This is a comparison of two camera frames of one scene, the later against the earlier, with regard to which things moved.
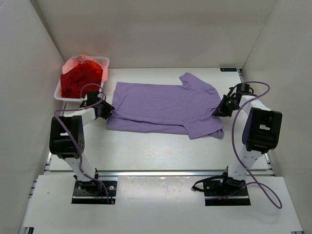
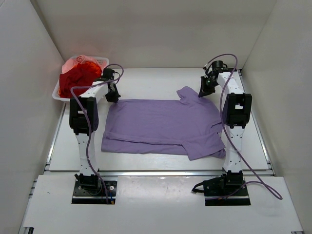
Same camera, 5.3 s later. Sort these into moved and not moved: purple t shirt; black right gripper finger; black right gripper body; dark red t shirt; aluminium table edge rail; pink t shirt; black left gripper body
Moved: purple t shirt; black left gripper body; black right gripper finger; black right gripper body
Not moved: dark red t shirt; aluminium table edge rail; pink t shirt
